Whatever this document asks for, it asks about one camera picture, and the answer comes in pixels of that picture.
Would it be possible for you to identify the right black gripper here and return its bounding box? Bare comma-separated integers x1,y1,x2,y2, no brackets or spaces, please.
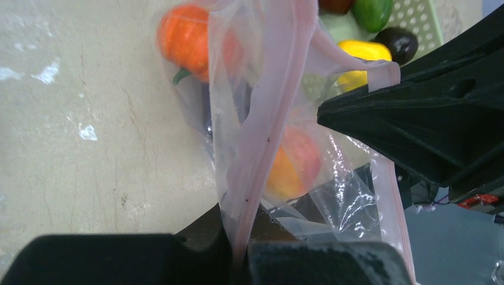
317,7,503,216

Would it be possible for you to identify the dark purple toy plum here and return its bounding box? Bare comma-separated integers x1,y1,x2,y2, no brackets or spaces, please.
371,27,419,65

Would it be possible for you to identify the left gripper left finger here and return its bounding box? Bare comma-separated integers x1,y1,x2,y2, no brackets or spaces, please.
1,206,231,284

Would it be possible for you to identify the toy peach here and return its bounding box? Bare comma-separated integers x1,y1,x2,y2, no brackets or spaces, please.
266,126,322,201

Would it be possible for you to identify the dark red toy apple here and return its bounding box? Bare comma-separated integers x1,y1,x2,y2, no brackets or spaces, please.
318,0,356,15

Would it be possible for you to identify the green orange toy mango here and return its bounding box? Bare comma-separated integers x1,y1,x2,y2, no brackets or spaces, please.
351,0,393,33

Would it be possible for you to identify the orange toy pumpkin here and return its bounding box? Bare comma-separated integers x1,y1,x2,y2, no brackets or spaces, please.
156,4,245,86

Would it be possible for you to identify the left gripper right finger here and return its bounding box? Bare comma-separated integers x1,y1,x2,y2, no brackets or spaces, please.
245,204,414,285

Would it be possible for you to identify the yellow toy bell pepper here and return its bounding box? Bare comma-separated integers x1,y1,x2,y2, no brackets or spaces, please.
335,39,393,94

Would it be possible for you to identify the green plastic basket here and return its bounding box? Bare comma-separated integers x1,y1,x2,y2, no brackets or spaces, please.
301,1,443,103

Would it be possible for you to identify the clear zip top bag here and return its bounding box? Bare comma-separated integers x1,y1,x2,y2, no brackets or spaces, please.
165,1,399,283

